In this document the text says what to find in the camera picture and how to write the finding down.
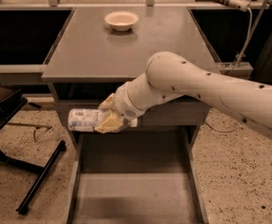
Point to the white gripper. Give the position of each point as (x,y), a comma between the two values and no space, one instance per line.
(124,104)

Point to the blue label plastic bottle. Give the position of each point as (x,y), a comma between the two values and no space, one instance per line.
(84,120)

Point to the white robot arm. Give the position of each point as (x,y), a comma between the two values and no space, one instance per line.
(168,76)

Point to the open grey lower drawer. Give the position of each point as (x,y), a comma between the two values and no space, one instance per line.
(140,176)

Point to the grey drawer cabinet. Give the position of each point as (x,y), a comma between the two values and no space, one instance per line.
(143,175)

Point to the white ceramic bowl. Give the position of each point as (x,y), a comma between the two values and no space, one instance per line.
(121,20)

